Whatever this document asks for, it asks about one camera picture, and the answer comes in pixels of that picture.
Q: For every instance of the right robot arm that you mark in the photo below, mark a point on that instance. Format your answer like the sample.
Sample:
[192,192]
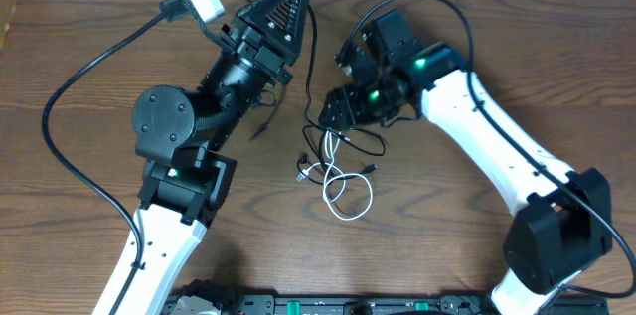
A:
[561,217]

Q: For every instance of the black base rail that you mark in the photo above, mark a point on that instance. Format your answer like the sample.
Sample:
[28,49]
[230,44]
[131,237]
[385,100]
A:
[208,297]

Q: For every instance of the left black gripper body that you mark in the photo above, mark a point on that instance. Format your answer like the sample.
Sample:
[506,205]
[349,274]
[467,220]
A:
[249,55]

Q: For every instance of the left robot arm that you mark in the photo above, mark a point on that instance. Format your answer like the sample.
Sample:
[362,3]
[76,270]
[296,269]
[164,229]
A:
[180,133]

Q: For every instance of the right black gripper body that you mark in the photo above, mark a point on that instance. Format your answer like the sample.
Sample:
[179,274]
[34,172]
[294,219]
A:
[372,100]

